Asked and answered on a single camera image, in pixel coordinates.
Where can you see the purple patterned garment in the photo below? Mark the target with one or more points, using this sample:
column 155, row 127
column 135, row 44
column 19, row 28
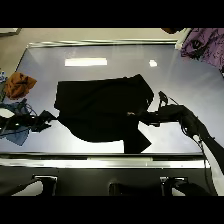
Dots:
column 208, row 46

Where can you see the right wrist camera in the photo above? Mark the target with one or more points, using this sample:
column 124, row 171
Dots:
column 163, row 98

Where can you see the orange garment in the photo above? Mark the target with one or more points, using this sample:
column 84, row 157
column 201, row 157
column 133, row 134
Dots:
column 20, row 85

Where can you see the black garment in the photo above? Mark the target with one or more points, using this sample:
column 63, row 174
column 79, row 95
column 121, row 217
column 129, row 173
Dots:
column 100, row 110

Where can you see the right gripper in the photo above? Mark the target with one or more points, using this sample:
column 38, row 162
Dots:
column 150, row 118

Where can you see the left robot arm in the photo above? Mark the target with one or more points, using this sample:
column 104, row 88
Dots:
column 23, row 120

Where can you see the silver frame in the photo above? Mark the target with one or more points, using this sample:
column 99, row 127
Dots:
column 100, row 163

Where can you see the blue garment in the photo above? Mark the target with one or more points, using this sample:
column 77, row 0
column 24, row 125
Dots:
column 18, row 137

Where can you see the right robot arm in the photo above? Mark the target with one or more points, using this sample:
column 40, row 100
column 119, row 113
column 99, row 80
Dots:
column 195, row 125

